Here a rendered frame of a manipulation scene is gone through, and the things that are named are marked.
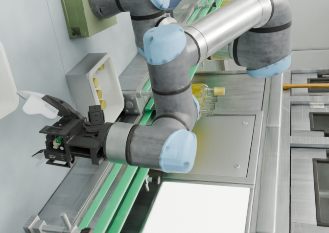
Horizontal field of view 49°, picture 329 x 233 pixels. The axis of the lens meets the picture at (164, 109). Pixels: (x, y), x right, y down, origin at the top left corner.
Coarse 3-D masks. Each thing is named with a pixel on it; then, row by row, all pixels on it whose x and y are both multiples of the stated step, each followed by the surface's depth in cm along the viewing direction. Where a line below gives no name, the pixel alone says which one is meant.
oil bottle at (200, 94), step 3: (192, 93) 156; (195, 93) 155; (198, 93) 155; (201, 93) 155; (204, 93) 155; (195, 96) 153; (198, 96) 153; (201, 96) 153; (204, 96) 154; (204, 99) 154; (204, 102) 154
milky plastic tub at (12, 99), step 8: (0, 48) 82; (0, 56) 82; (0, 64) 83; (8, 64) 84; (0, 72) 84; (8, 72) 84; (0, 80) 85; (8, 80) 84; (0, 88) 86; (8, 88) 85; (0, 96) 87; (8, 96) 86; (16, 96) 86; (0, 104) 86; (8, 104) 86; (16, 104) 86; (0, 112) 82; (8, 112) 84
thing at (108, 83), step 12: (108, 60) 128; (96, 72) 132; (108, 72) 131; (108, 84) 134; (96, 96) 118; (108, 96) 137; (120, 96) 136; (108, 108) 136; (120, 108) 135; (108, 120) 129
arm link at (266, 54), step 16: (160, 16) 116; (144, 32) 117; (256, 32) 90; (272, 32) 89; (288, 32) 90; (224, 48) 101; (240, 48) 96; (256, 48) 92; (272, 48) 91; (288, 48) 93; (240, 64) 99; (256, 64) 95; (272, 64) 93; (288, 64) 95
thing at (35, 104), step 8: (24, 96) 70; (32, 96) 69; (40, 96) 69; (24, 104) 67; (32, 104) 68; (40, 104) 69; (48, 104) 69; (24, 112) 66; (32, 112) 67; (40, 112) 68; (48, 112) 69; (56, 112) 69
